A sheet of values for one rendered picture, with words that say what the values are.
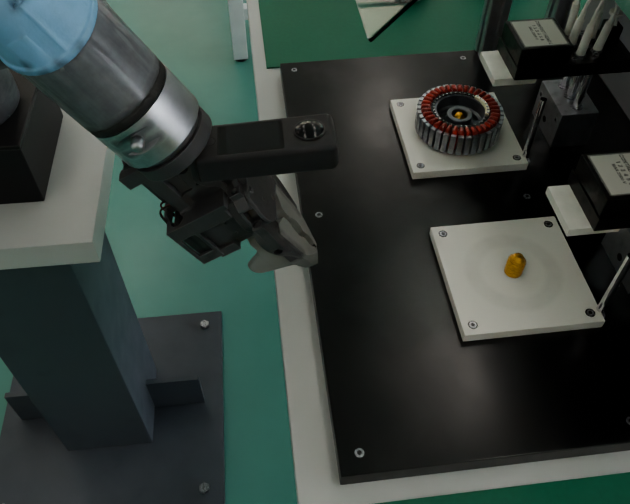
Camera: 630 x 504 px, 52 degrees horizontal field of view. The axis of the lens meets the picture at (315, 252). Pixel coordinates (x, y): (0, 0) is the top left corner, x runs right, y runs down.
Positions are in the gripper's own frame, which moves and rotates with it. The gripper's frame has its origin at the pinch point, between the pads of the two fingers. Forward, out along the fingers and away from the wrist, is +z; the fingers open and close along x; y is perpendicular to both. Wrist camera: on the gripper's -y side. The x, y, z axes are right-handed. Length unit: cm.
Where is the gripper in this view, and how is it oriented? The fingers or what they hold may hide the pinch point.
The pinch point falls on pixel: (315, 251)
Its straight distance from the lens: 64.9
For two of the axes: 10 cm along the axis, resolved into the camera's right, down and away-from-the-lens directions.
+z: 5.0, 5.0, 7.0
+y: -8.6, 3.9, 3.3
